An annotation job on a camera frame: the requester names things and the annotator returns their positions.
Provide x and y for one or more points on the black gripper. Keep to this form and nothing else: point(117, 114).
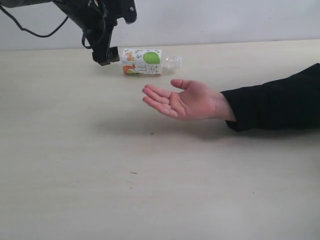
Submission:
point(96, 36)

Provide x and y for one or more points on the clear tea bottle balloon label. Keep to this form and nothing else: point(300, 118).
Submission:
point(149, 62)

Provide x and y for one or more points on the black sleeved forearm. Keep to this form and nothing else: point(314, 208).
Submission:
point(291, 103)

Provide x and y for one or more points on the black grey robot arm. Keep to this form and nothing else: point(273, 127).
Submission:
point(73, 9)

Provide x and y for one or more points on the person's open bare hand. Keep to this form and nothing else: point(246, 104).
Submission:
point(195, 102)

